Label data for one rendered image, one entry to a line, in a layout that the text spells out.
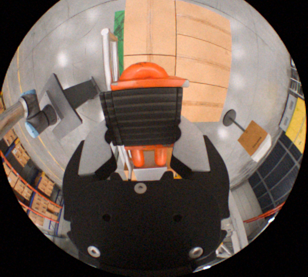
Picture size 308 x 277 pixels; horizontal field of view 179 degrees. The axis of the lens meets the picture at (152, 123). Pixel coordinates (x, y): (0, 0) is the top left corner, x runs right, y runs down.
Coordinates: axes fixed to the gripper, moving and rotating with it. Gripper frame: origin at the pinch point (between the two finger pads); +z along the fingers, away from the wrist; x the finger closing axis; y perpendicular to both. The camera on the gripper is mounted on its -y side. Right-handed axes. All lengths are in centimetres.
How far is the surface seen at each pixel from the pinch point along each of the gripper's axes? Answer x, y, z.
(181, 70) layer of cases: 29, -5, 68
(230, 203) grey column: 102, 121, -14
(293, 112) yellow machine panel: 727, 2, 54
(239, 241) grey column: 97, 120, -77
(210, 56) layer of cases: 56, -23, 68
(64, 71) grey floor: -130, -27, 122
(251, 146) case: 136, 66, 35
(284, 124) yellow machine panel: 731, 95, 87
